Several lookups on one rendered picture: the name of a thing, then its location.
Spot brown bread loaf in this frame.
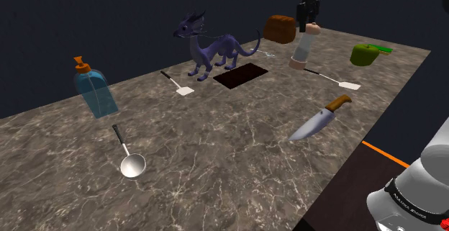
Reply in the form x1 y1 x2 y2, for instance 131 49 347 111
263 14 297 45

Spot clear pepper grinder tan ends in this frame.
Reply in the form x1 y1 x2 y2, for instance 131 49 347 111
288 22 322 71

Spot green apple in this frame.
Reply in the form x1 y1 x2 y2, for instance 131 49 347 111
349 43 381 68

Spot green flat sponge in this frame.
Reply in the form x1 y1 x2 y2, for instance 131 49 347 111
368 43 394 55

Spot dark red flat rectangle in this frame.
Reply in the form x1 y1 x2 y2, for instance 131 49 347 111
212 62 270 91

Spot purple dragon figure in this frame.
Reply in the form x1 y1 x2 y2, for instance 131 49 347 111
173 10 262 82

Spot blue soap bottle orange pump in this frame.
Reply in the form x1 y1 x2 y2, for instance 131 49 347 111
73 55 119 119

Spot white spatula black handle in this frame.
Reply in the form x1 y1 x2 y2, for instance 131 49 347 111
303 68 362 91
160 70 195 96

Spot kitchen knife wooden handle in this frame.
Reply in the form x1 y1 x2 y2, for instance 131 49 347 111
287 94 353 142

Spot steel ladle black handle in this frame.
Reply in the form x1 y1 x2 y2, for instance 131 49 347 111
112 124 148 180

